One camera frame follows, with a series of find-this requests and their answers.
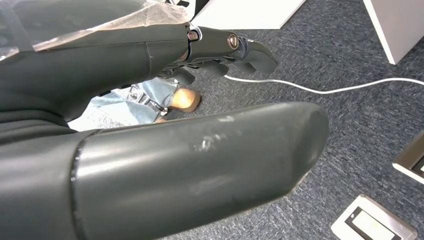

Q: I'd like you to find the white furniture panel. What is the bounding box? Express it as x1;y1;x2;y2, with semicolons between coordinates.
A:
190;0;307;31
362;0;424;65

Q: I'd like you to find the clear plastic film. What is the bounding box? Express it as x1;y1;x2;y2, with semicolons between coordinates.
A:
0;0;193;62

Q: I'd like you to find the metal floor socket plate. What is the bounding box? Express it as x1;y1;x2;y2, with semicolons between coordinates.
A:
330;193;419;240
392;130;424;186

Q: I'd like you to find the white floor cable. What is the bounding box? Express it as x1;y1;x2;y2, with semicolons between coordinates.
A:
223;74;424;96

